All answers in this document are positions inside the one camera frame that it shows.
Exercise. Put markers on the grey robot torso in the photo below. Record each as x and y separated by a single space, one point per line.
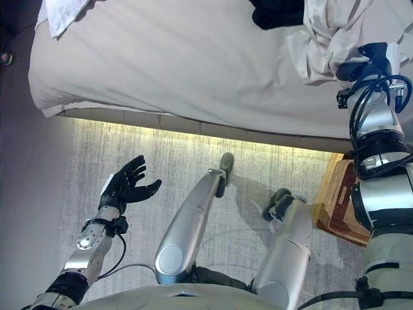
177 300

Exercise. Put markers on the grey striped area rug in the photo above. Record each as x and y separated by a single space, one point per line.
129 145

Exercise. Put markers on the beige upholstered bed base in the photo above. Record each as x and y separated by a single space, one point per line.
161 121

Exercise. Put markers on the black garment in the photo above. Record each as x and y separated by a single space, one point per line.
277 14

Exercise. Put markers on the brown wicker basket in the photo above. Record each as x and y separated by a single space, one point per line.
342 200

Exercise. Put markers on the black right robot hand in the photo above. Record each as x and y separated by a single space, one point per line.
377 61

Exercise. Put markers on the silver left robot leg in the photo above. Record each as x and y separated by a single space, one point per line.
190 219

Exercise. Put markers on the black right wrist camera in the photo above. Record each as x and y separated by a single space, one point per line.
343 98

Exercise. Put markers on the small multicoloured floor object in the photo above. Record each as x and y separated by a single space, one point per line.
6 58

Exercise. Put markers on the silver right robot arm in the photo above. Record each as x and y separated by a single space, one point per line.
380 119

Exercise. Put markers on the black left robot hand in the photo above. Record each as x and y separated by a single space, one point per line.
124 187

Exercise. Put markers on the white textured bed blanket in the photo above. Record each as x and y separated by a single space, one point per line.
64 16

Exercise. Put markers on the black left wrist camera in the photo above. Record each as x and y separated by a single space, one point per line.
119 225

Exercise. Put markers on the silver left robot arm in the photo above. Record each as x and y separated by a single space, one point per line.
90 245

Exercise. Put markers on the beige garment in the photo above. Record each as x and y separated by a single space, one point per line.
329 38

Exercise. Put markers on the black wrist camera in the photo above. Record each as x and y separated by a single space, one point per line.
343 98
119 225

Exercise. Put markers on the taupe bed cover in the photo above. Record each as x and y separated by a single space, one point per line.
177 58

